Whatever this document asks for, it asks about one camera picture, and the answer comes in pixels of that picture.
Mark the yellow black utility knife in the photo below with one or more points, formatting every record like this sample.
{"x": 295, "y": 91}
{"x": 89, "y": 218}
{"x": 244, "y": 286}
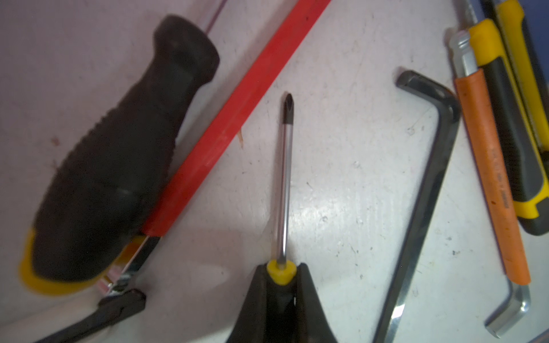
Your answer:
{"x": 528, "y": 182}

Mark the large screwdriver black yellow handle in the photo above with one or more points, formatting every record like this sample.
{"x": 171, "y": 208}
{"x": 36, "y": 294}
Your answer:
{"x": 110, "y": 182}

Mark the red sleeved hex key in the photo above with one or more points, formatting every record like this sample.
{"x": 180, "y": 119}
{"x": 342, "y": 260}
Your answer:
{"x": 213, "y": 143}

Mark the black hex key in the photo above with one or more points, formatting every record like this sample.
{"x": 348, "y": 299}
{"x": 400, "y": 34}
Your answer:
{"x": 449, "y": 116}

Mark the orange sleeved hex key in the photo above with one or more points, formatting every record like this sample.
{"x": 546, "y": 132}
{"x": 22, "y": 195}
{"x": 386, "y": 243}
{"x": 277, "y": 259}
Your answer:
{"x": 472, "y": 91}

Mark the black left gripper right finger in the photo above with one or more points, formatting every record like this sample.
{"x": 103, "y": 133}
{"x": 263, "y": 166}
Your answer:
{"x": 311, "y": 324}

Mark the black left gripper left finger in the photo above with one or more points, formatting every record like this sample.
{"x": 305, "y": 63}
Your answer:
{"x": 254, "y": 321}

